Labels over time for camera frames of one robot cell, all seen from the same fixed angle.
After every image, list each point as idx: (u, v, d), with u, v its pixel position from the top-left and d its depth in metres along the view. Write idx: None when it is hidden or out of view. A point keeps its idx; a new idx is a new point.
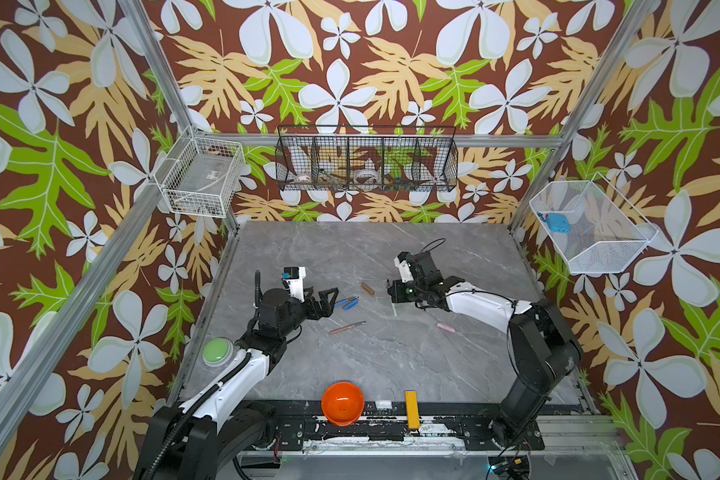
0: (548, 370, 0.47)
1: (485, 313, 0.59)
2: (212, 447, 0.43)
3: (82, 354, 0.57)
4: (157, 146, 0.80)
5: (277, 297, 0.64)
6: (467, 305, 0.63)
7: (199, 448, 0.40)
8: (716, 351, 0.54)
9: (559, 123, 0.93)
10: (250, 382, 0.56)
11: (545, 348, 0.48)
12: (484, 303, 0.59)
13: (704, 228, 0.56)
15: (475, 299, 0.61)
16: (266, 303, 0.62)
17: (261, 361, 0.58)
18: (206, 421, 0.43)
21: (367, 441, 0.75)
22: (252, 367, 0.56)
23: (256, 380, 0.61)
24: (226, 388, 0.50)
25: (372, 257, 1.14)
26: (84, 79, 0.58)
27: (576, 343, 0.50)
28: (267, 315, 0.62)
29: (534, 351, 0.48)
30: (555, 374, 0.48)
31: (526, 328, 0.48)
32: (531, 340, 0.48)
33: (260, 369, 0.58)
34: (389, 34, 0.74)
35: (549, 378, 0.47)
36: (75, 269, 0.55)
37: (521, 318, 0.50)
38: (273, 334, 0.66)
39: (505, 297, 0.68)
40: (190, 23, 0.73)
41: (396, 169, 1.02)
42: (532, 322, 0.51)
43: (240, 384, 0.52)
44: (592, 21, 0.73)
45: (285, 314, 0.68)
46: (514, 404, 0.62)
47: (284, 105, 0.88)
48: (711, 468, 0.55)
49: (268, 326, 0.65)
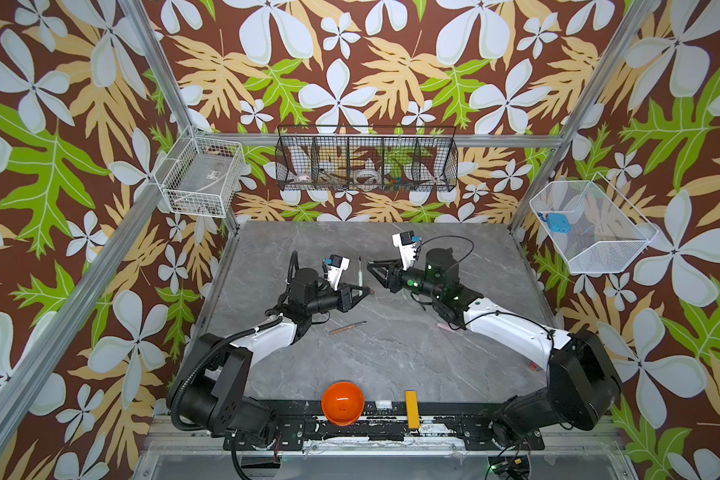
0: (591, 413, 0.43)
1: (514, 341, 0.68)
2: (241, 377, 0.46)
3: (82, 354, 0.57)
4: (156, 146, 0.80)
5: (307, 276, 0.68)
6: (493, 328, 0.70)
7: (236, 373, 0.45)
8: (715, 351, 0.54)
9: (559, 123, 0.93)
10: (280, 341, 0.61)
11: (589, 388, 0.44)
12: (515, 331, 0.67)
13: (703, 228, 0.57)
15: (505, 327, 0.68)
16: (296, 282, 0.66)
17: (289, 327, 0.63)
18: (241, 353, 0.47)
21: (367, 441, 0.75)
22: (282, 328, 0.61)
23: (283, 343, 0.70)
24: (258, 338, 0.54)
25: (372, 257, 1.14)
26: (84, 79, 0.58)
27: (617, 378, 0.46)
28: (296, 291, 0.67)
29: (577, 393, 0.43)
30: (597, 417, 0.44)
31: (570, 367, 0.43)
32: (576, 381, 0.43)
33: (288, 334, 0.63)
34: (389, 34, 0.74)
35: (591, 420, 0.43)
36: (75, 269, 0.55)
37: (563, 356, 0.45)
38: (301, 309, 0.70)
39: (539, 325, 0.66)
40: (190, 23, 0.73)
41: (396, 169, 1.02)
42: (575, 361, 0.44)
43: (270, 337, 0.57)
44: (592, 21, 0.73)
45: (311, 293, 0.70)
46: (524, 414, 0.60)
47: (284, 105, 0.88)
48: (711, 469, 0.55)
49: (297, 302, 0.69)
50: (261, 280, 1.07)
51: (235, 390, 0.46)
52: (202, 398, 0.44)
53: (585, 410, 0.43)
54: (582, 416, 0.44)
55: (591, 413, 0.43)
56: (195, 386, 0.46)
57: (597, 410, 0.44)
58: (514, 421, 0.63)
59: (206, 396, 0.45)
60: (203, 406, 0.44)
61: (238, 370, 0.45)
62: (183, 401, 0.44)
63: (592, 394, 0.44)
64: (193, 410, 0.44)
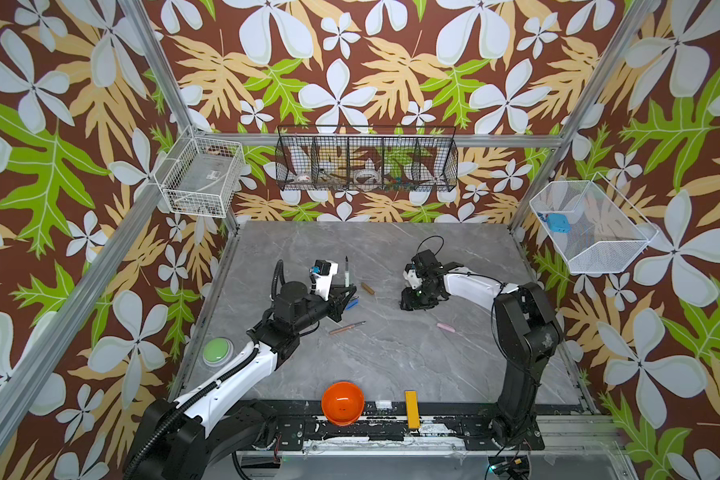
0: (526, 347, 0.52)
1: (476, 294, 0.63)
2: (198, 448, 0.42)
3: (82, 354, 0.57)
4: (156, 146, 0.80)
5: (295, 292, 0.60)
6: (462, 286, 0.67)
7: (184, 451, 0.39)
8: (716, 351, 0.54)
9: (559, 123, 0.93)
10: (254, 378, 0.54)
11: (525, 325, 0.53)
12: (475, 285, 0.63)
13: (704, 228, 0.56)
15: (469, 282, 0.65)
16: (282, 298, 0.59)
17: (268, 359, 0.56)
18: (195, 424, 0.42)
21: (367, 441, 0.75)
22: (258, 364, 0.54)
23: (263, 375, 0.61)
24: (224, 386, 0.48)
25: (372, 257, 1.14)
26: (84, 79, 0.58)
27: (556, 325, 0.54)
28: (282, 309, 0.58)
29: (514, 327, 0.52)
30: (532, 351, 0.52)
31: (509, 305, 0.53)
32: (512, 316, 0.52)
33: (267, 366, 0.56)
34: (389, 34, 0.74)
35: (526, 354, 0.51)
36: (75, 269, 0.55)
37: (506, 296, 0.54)
38: (287, 329, 0.63)
39: (495, 279, 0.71)
40: (190, 23, 0.73)
41: (396, 169, 1.02)
42: (515, 301, 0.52)
43: (240, 382, 0.50)
44: (592, 21, 0.73)
45: (301, 310, 0.63)
46: (513, 403, 0.63)
47: (284, 105, 0.88)
48: (711, 468, 0.55)
49: (283, 320, 0.61)
50: (262, 280, 1.07)
51: (192, 459, 0.41)
52: (160, 469, 0.41)
53: (520, 344, 0.52)
54: (520, 350, 0.52)
55: (526, 346, 0.52)
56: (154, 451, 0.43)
57: (534, 348, 0.52)
58: (510, 412, 0.64)
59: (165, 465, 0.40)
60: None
61: (187, 446, 0.39)
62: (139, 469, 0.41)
63: (529, 331, 0.52)
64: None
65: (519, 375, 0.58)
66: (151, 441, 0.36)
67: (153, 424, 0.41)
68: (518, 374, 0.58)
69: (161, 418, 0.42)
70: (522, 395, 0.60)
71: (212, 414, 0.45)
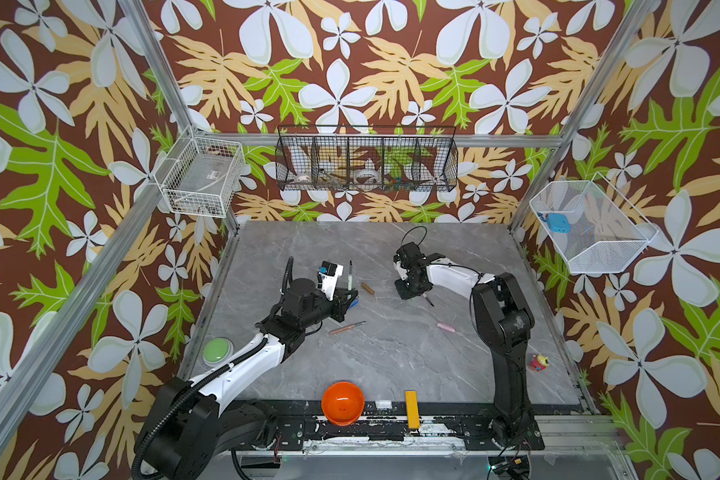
0: (501, 333, 0.56)
1: (456, 285, 0.67)
2: (210, 428, 0.43)
3: (82, 354, 0.57)
4: (156, 146, 0.80)
5: (304, 286, 0.63)
6: (443, 276, 0.71)
7: (198, 430, 0.41)
8: (715, 351, 0.54)
9: (559, 123, 0.93)
10: (261, 369, 0.56)
11: (499, 311, 0.57)
12: (456, 276, 0.66)
13: (703, 228, 0.57)
15: (451, 272, 0.68)
16: (291, 292, 0.62)
17: (276, 350, 0.58)
18: (209, 401, 0.43)
21: (367, 441, 0.75)
22: (266, 353, 0.56)
23: (269, 367, 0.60)
24: (235, 371, 0.50)
25: (372, 256, 1.14)
26: (84, 79, 0.58)
27: (528, 310, 0.58)
28: (291, 303, 0.62)
29: (490, 314, 0.56)
30: (507, 336, 0.56)
31: (486, 294, 0.57)
32: (488, 304, 0.56)
33: (274, 357, 0.58)
34: (389, 34, 0.74)
35: (502, 339, 0.56)
36: (75, 269, 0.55)
37: (483, 285, 0.59)
38: (294, 323, 0.65)
39: (473, 270, 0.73)
40: (190, 23, 0.73)
41: (396, 169, 1.02)
42: (491, 290, 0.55)
43: (251, 368, 0.52)
44: (592, 21, 0.73)
45: (308, 305, 0.66)
46: (506, 398, 0.64)
47: (284, 105, 0.88)
48: (710, 468, 0.55)
49: (290, 314, 0.64)
50: (261, 280, 1.07)
51: (203, 440, 0.42)
52: (172, 447, 0.42)
53: (496, 330, 0.56)
54: (497, 337, 0.56)
55: (500, 332, 0.56)
56: (167, 429, 0.44)
57: (510, 332, 0.57)
58: (506, 409, 0.65)
59: (178, 444, 0.41)
60: (172, 456, 0.41)
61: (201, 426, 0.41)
62: (152, 446, 0.42)
63: (503, 317, 0.57)
64: (160, 459, 0.41)
65: (504, 364, 0.60)
66: (163, 419, 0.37)
67: (168, 402, 0.42)
68: (502, 364, 0.61)
69: (175, 396, 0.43)
70: (511, 384, 0.62)
71: (226, 395, 0.47)
